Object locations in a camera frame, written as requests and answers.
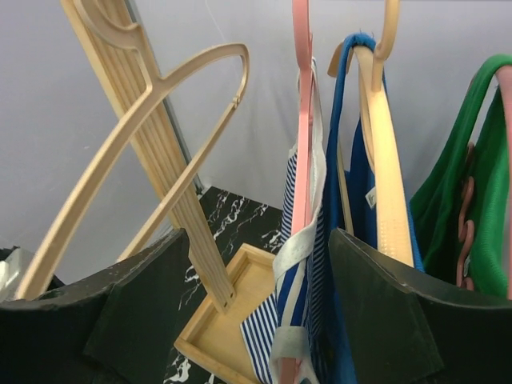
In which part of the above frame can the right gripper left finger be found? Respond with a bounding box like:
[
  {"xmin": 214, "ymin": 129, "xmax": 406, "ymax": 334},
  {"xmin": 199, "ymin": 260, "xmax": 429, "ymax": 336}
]
[{"xmin": 1, "ymin": 229, "xmax": 190, "ymax": 383}]

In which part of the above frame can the green tank top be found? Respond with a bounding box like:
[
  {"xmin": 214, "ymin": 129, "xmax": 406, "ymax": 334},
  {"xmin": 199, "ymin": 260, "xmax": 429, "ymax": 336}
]
[{"xmin": 410, "ymin": 54, "xmax": 511, "ymax": 298}]

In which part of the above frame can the pink hanger with striped top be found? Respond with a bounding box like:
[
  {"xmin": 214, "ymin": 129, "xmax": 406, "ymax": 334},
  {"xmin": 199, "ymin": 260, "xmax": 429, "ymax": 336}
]
[{"xmin": 269, "ymin": 0, "xmax": 316, "ymax": 383}]

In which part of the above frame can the light wooden hanger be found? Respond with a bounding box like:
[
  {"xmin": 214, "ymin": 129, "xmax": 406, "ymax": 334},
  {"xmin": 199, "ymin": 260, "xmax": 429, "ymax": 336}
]
[{"xmin": 15, "ymin": 1, "xmax": 250, "ymax": 300}]

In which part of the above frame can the blue white striped tank top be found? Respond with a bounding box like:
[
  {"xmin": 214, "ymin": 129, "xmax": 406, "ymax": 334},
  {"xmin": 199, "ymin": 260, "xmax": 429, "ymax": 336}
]
[{"xmin": 239, "ymin": 58, "xmax": 331, "ymax": 384}]

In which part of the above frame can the pink hanger with green top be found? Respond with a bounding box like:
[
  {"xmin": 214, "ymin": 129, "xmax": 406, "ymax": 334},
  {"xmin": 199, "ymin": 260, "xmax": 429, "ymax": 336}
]
[{"xmin": 456, "ymin": 66, "xmax": 511, "ymax": 298}]

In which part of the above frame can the wooden clothes rack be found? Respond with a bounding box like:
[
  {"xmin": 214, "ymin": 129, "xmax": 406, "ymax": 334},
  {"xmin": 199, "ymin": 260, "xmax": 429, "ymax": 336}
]
[{"xmin": 62, "ymin": 1, "xmax": 274, "ymax": 383}]

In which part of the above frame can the wooden hanger with blue top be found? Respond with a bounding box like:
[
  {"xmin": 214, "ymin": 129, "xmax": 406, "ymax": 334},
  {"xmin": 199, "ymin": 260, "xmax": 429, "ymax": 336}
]
[{"xmin": 327, "ymin": 1, "xmax": 414, "ymax": 266}]

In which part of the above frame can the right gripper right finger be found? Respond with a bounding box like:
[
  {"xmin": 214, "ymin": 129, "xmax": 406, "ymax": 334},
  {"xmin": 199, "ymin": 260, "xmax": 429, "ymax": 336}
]
[{"xmin": 329, "ymin": 229, "xmax": 511, "ymax": 383}]

